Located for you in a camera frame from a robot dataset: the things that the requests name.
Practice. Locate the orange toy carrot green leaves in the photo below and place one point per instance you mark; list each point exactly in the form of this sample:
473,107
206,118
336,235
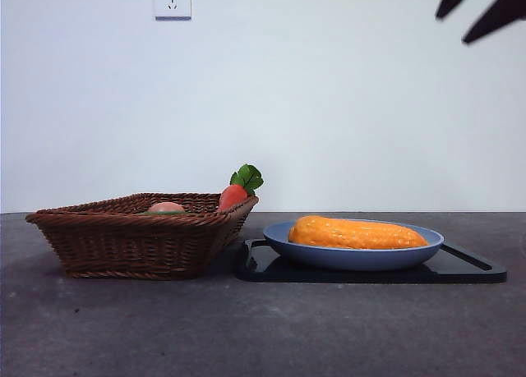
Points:
232,196

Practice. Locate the yellow toy corn cob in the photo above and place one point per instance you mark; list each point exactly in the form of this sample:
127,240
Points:
357,233

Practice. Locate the brown wicker basket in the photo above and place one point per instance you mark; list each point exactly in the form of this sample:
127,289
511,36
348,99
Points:
123,245

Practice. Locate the black rectangular tray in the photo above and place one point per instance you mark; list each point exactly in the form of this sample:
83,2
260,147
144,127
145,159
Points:
452,272

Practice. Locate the white wall outlet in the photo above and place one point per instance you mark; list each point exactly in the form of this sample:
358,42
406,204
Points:
172,1

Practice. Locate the tan egg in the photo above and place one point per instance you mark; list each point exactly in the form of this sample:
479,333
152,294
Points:
166,207

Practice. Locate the blue round plate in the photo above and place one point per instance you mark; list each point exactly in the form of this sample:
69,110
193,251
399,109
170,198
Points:
349,258

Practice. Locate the green toy pepper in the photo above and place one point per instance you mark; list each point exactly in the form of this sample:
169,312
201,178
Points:
164,213

